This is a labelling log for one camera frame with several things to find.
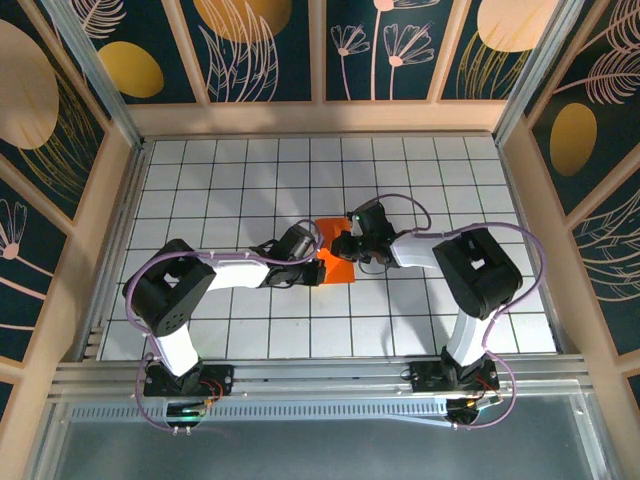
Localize orange cloth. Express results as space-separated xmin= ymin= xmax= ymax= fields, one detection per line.
xmin=314 ymin=217 xmax=357 ymax=286

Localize grey translucent platform sheet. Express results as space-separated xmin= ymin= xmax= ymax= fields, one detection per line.
xmin=29 ymin=394 xmax=614 ymax=480

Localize small black controller board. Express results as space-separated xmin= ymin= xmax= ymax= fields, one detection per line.
xmin=165 ymin=399 xmax=210 ymax=425
xmin=446 ymin=397 xmax=503 ymax=427

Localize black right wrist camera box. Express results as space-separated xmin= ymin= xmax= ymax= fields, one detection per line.
xmin=349 ymin=198 xmax=395 ymax=236

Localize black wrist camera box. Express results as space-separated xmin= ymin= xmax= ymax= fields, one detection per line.
xmin=349 ymin=198 xmax=395 ymax=236
xmin=277 ymin=224 xmax=321 ymax=260

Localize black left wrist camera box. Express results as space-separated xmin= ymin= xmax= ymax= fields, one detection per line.
xmin=277 ymin=224 xmax=321 ymax=260

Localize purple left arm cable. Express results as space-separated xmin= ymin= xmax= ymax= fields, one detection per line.
xmin=122 ymin=219 xmax=322 ymax=434

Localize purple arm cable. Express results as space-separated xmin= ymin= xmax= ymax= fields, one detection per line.
xmin=122 ymin=219 xmax=322 ymax=434
xmin=372 ymin=193 xmax=547 ymax=431

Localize long aluminium mounting rail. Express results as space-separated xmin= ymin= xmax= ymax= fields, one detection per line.
xmin=49 ymin=354 xmax=594 ymax=401

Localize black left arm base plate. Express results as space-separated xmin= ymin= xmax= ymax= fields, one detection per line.
xmin=143 ymin=363 xmax=235 ymax=399

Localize grey slotted cable duct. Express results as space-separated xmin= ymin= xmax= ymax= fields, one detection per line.
xmin=69 ymin=402 xmax=451 ymax=422

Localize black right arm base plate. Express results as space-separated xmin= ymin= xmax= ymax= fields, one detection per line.
xmin=409 ymin=360 xmax=500 ymax=396

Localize aluminium side rail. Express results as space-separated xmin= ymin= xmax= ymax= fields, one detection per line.
xmin=77 ymin=139 xmax=151 ymax=362
xmin=494 ymin=137 xmax=574 ymax=357

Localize wall panel pink flowers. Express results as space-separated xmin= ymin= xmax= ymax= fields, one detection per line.
xmin=0 ymin=174 xmax=71 ymax=366
xmin=323 ymin=0 xmax=461 ymax=103

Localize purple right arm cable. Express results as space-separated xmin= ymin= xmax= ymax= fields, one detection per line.
xmin=372 ymin=193 xmax=547 ymax=431

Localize wall panel yellow circle leaves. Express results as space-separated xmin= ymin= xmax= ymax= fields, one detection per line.
xmin=177 ymin=0 xmax=317 ymax=105

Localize wall panel pale circle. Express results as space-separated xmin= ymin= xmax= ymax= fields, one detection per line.
xmin=0 ymin=14 xmax=111 ymax=226
xmin=438 ymin=0 xmax=564 ymax=103

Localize aluminium corner post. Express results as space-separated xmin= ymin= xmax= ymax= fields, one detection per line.
xmin=492 ymin=0 xmax=584 ymax=144
xmin=39 ymin=0 xmax=147 ymax=147

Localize wall panel yellow oval feather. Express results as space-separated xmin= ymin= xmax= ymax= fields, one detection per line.
xmin=524 ymin=0 xmax=640 ymax=219
xmin=64 ymin=0 xmax=201 ymax=106

